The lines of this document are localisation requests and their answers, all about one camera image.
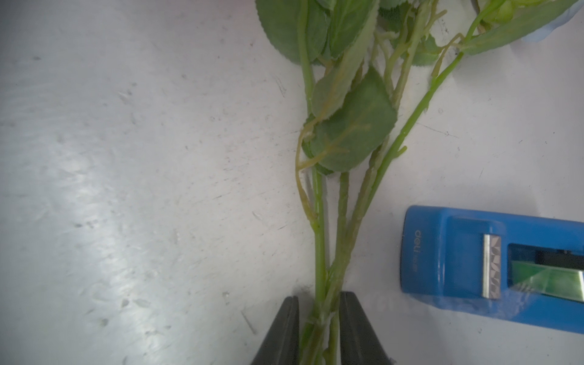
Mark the artificial rose bouquet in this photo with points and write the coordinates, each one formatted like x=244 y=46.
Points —
x=370 y=69

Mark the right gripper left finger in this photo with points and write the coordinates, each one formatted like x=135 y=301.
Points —
x=281 y=346

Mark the blue tape dispenser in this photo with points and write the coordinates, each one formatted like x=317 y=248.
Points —
x=460 y=260

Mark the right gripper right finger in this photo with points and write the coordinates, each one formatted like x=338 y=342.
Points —
x=359 y=344

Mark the green tape roll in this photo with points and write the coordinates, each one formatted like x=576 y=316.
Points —
x=562 y=283

